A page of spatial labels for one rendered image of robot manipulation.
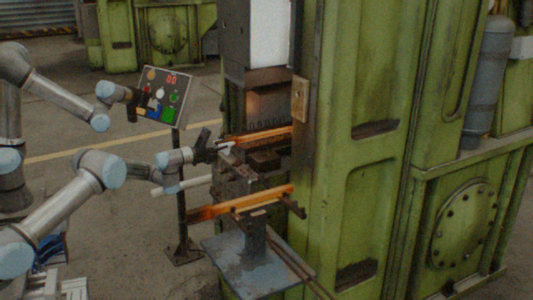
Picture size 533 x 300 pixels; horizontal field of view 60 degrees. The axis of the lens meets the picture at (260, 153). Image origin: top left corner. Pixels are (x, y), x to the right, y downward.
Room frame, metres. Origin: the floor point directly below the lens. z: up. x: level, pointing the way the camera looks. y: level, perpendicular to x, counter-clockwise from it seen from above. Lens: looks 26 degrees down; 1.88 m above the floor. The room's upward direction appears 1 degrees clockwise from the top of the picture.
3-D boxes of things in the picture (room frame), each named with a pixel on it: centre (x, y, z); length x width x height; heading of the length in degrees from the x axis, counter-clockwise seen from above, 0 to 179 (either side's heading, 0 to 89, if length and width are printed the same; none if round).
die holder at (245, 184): (2.00, -0.09, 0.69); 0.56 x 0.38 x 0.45; 121
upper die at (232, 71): (2.05, -0.06, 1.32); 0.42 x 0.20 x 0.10; 121
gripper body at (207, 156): (1.83, 0.25, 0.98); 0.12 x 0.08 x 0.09; 121
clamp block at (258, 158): (1.82, -0.02, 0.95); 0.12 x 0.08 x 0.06; 121
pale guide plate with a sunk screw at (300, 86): (1.74, -0.15, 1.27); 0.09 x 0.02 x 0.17; 31
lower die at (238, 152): (2.05, -0.06, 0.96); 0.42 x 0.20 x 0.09; 121
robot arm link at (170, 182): (1.76, 0.40, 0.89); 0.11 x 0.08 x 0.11; 59
